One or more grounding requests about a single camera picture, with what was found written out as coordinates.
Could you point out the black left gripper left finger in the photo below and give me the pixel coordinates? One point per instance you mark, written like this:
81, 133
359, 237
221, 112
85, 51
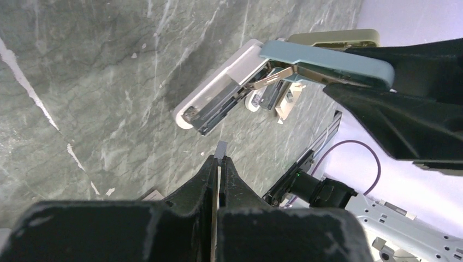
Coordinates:
178, 228

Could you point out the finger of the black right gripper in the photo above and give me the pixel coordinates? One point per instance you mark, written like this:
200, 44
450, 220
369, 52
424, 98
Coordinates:
419, 118

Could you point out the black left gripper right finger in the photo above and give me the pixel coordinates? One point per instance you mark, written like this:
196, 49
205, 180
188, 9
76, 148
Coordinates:
248, 229

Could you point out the small metal staple strip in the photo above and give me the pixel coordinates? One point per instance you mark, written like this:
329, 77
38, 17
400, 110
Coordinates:
220, 151

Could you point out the white staple box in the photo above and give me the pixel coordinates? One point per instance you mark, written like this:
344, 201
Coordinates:
152, 195

